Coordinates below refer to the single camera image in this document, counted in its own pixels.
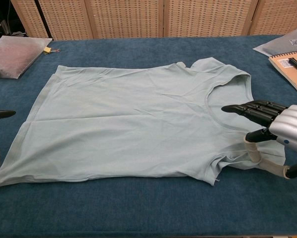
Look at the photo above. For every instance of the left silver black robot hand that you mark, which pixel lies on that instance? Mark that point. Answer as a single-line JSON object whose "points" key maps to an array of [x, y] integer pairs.
{"points": [[2, 114]]}

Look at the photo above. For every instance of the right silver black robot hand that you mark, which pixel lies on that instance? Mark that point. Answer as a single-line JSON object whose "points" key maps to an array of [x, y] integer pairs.
{"points": [[290, 124]]}

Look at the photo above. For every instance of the pale green T-shirt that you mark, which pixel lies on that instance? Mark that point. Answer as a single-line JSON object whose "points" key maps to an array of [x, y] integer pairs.
{"points": [[126, 124]]}

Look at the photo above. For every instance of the kraft spiral notebook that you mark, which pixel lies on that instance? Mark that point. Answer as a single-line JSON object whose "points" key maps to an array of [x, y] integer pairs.
{"points": [[285, 72]]}

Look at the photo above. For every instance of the yellow binder clip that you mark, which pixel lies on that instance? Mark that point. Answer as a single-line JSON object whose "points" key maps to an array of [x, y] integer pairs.
{"points": [[48, 50]]}

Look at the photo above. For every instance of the grey frosted bag QR label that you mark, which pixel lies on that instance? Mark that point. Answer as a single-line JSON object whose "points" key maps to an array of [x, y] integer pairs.
{"points": [[280, 44]]}

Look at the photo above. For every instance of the blue carpet table cover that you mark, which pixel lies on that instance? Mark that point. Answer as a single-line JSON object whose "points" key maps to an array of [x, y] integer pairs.
{"points": [[148, 210]]}

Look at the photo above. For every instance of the wooden woven folding screen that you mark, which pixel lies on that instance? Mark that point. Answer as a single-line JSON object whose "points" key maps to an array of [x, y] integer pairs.
{"points": [[138, 17]]}

